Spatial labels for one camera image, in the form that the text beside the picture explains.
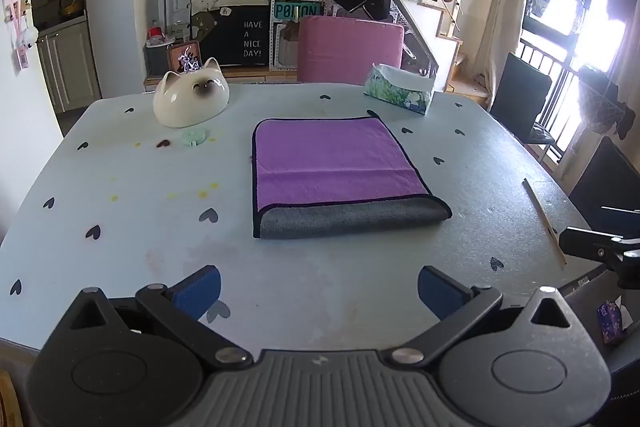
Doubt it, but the pink chair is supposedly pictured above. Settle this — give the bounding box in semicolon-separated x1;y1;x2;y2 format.
297;16;406;85

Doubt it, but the black chair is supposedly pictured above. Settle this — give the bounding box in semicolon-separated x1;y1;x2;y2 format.
568;136;640;236
489;52;554;146

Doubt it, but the beige kitchen cabinet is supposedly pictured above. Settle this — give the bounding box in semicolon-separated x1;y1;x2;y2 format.
37;22;103;114

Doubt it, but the black chalkboard sign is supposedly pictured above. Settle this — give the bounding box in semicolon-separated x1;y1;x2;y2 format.
190;4;271;67

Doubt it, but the green letter sign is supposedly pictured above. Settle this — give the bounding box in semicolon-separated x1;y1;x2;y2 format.
272;2;322;20

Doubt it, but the small picture frame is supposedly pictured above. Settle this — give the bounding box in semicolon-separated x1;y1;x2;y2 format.
167;40;201;72

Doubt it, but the thin wooden stick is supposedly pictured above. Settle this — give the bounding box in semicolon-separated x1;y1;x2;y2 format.
523;178;567;266

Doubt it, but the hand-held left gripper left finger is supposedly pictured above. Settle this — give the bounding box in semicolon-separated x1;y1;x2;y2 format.
65;265;254;369

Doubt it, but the pink wall hanger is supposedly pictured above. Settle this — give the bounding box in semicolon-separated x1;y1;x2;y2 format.
2;0;39;70

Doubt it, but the cat-shaped ceramic container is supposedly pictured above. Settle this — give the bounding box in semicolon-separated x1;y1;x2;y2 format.
152;57;231;128

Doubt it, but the heart print tablecloth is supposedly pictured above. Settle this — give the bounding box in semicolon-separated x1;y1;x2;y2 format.
0;82;601;355

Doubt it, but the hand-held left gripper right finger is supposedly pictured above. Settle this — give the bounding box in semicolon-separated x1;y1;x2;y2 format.
381;265;577;368

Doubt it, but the purple and grey towel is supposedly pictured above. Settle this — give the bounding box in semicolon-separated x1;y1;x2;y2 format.
251;117;453;240

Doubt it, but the purple packet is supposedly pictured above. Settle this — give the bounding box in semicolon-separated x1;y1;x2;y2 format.
596;300;625;346

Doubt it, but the green floral tissue box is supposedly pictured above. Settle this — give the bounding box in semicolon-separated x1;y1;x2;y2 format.
363;63;436;116

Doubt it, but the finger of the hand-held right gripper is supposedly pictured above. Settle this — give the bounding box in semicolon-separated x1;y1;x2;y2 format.
559;227;628;265

